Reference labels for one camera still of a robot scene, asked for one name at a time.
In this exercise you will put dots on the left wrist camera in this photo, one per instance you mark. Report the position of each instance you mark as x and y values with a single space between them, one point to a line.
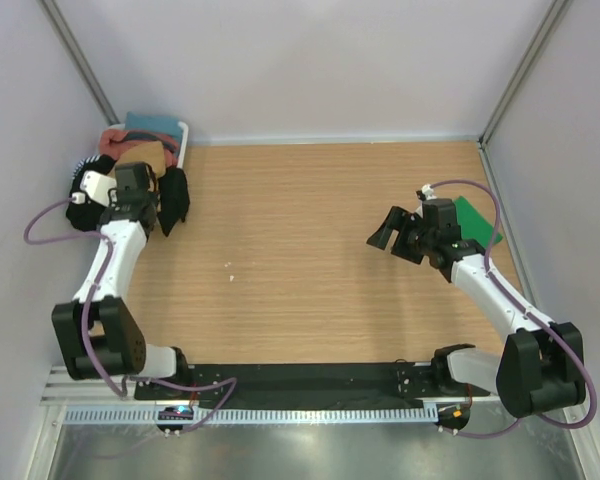
94 188

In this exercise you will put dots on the black tank top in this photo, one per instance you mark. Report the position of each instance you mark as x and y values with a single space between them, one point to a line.
174 199

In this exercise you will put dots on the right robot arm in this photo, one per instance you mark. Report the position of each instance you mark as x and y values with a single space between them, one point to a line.
541 367

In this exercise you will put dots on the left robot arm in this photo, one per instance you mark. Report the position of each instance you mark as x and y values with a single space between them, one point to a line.
96 331

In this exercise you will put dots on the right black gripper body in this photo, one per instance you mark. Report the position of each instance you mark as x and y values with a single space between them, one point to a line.
429 239

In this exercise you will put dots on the striped garment in bin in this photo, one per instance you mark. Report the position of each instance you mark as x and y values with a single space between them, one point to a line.
84 164

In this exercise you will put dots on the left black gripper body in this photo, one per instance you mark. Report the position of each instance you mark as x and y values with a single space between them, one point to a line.
153 200

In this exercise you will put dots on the salmon pink garment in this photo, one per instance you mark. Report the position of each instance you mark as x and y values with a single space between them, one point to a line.
115 142

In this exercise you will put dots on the teal folded garment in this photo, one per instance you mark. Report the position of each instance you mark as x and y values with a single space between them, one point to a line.
163 124

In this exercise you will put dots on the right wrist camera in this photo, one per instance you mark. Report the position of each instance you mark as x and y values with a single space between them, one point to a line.
426 193

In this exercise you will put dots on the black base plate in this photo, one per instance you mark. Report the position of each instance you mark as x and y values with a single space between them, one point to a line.
315 387

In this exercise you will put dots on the black garment over bin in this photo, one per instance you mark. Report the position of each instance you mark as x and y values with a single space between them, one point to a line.
85 217

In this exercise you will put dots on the slotted cable duct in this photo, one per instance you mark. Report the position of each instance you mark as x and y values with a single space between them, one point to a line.
174 415

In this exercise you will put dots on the green tank top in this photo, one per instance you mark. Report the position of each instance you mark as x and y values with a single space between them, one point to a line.
473 225

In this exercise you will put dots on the tan tank top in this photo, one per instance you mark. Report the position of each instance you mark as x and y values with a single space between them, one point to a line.
152 155

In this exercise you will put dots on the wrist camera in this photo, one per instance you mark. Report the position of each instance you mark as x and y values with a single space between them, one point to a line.
426 193
94 188

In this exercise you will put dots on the white laundry bin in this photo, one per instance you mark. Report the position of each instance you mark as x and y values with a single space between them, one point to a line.
181 139

